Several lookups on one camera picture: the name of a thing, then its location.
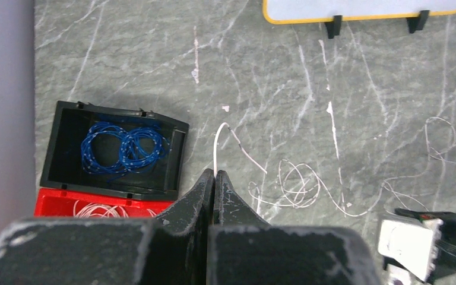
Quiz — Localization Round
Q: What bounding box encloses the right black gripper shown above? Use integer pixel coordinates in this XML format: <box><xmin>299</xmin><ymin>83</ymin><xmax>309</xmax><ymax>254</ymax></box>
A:
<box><xmin>394</xmin><ymin>208</ymin><xmax>456</xmax><ymax>283</ymax></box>

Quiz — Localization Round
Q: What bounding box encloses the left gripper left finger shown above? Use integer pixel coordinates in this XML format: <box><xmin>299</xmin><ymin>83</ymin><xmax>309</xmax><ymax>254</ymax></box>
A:
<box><xmin>0</xmin><ymin>169</ymin><xmax>215</xmax><ymax>284</ymax></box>

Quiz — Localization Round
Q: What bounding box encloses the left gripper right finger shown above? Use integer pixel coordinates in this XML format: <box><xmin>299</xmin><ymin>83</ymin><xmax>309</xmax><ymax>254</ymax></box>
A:
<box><xmin>207</xmin><ymin>170</ymin><xmax>374</xmax><ymax>284</ymax></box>

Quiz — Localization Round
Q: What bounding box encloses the thin white cable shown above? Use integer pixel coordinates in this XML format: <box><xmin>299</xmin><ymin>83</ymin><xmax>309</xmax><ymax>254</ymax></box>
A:
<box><xmin>213</xmin><ymin>116</ymin><xmax>456</xmax><ymax>219</ymax></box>

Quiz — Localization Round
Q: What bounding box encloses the black bin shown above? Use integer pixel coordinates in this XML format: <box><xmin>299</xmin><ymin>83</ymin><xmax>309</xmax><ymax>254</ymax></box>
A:
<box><xmin>40</xmin><ymin>101</ymin><xmax>189</xmax><ymax>201</ymax></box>

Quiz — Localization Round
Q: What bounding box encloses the red bin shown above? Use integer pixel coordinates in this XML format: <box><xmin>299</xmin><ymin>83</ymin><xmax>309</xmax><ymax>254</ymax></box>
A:
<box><xmin>34</xmin><ymin>188</ymin><xmax>173</xmax><ymax>218</ymax></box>

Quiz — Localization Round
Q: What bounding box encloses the yellow-framed whiteboard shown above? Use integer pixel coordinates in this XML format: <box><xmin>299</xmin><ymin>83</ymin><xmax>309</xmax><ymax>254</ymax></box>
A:
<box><xmin>262</xmin><ymin>0</ymin><xmax>456</xmax><ymax>39</ymax></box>

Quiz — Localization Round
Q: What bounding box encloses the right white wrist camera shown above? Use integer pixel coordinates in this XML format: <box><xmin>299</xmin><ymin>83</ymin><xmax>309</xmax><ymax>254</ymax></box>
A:
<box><xmin>377</xmin><ymin>218</ymin><xmax>444</xmax><ymax>284</ymax></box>

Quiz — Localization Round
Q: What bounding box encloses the white cable coil in bin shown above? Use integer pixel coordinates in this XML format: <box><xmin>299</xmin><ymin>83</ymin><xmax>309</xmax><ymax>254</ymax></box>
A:
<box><xmin>72</xmin><ymin>201</ymin><xmax>158</xmax><ymax>220</ymax></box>

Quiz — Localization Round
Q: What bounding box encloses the blue cable coil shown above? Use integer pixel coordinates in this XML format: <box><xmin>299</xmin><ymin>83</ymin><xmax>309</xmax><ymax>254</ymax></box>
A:
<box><xmin>81</xmin><ymin>120</ymin><xmax>172</xmax><ymax>176</ymax></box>

